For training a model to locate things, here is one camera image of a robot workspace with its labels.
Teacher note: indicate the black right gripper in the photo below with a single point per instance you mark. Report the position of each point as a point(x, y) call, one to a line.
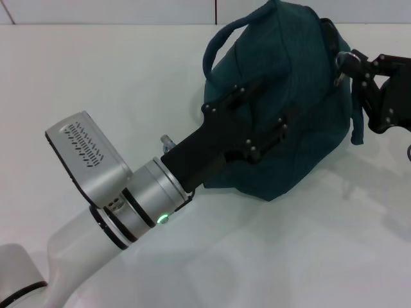
point(395, 93)

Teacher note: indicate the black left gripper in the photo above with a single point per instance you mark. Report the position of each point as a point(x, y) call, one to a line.
point(212, 141)

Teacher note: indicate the dark teal zipper lunch bag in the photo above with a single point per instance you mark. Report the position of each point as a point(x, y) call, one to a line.
point(289, 80)

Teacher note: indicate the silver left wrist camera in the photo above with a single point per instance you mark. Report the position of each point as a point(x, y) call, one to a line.
point(86, 157)

